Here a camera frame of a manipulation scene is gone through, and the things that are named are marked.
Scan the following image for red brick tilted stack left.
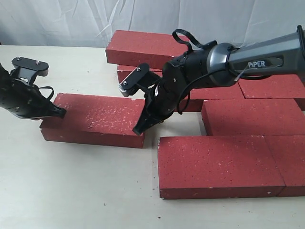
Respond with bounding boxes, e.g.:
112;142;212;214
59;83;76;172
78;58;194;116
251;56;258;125
105;30;187;69

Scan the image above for red brick third row right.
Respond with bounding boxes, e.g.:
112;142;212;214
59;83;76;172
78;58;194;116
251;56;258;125
201;99;305;136

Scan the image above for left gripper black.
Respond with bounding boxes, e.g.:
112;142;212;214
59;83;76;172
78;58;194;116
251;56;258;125
0;66;66;120

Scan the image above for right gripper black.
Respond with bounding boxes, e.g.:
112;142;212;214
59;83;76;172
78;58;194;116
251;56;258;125
132;80;188;135

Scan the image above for red brick bottom stack left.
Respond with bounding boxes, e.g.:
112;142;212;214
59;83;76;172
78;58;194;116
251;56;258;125
116;64;165;84

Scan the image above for red brick right middle row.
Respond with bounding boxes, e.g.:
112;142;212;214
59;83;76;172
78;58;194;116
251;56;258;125
238;74;305;111

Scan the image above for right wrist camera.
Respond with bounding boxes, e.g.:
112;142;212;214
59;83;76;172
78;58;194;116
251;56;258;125
119;63;161;97

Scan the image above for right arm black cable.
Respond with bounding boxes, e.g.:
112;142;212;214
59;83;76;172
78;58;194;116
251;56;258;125
171;28;246;115

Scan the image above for white backdrop cloth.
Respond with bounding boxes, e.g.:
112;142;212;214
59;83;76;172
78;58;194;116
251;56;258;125
0;0;305;47

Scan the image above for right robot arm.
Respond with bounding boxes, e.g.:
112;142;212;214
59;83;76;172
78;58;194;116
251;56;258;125
133;26;305;135

